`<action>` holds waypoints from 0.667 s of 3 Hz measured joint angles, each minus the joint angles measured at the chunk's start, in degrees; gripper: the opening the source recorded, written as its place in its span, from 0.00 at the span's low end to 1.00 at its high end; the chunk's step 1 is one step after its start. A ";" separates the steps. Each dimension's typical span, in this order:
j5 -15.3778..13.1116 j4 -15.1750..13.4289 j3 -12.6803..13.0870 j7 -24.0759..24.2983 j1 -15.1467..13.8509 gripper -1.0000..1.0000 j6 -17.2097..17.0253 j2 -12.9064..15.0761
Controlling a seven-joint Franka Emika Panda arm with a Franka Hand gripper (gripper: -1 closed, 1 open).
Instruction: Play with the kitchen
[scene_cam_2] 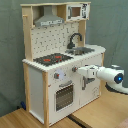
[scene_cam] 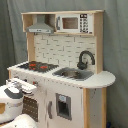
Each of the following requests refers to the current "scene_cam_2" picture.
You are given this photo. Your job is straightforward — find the black stovetop red burners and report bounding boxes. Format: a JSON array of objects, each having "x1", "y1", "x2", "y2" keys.
[{"x1": 34, "y1": 53, "x2": 71, "y2": 66}]

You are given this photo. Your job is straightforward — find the grey range hood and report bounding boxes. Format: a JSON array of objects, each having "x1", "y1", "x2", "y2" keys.
[{"x1": 35, "y1": 5, "x2": 64, "y2": 27}]

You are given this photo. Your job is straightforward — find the grey metal sink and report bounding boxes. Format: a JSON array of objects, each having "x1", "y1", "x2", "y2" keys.
[{"x1": 65, "y1": 47, "x2": 95, "y2": 55}]

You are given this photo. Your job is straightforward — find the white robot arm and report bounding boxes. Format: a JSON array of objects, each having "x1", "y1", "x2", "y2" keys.
[{"x1": 77, "y1": 65, "x2": 128, "y2": 95}]

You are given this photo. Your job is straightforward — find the white cabinet door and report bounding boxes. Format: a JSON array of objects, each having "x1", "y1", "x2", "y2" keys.
[{"x1": 80, "y1": 55, "x2": 102, "y2": 106}]

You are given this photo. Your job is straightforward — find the toy microwave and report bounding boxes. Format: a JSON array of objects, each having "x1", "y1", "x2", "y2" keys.
[{"x1": 66, "y1": 3, "x2": 90, "y2": 21}]

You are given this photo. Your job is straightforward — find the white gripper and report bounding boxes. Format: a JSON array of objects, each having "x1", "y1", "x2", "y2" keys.
[{"x1": 77, "y1": 65, "x2": 98, "y2": 78}]

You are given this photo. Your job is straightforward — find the wooden toy kitchen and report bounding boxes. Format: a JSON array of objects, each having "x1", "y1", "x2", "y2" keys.
[{"x1": 22, "y1": 2, "x2": 105, "y2": 128}]

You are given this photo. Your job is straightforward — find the red oven knob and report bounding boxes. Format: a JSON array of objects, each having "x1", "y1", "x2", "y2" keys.
[
  {"x1": 54, "y1": 73, "x2": 60, "y2": 79},
  {"x1": 72, "y1": 66, "x2": 79, "y2": 73}
]

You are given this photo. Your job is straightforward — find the white oven door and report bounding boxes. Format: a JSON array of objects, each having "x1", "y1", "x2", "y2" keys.
[{"x1": 49, "y1": 78, "x2": 80, "y2": 125}]

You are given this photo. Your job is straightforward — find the black faucet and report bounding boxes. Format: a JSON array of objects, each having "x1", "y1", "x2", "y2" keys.
[{"x1": 67, "y1": 33, "x2": 82, "y2": 49}]

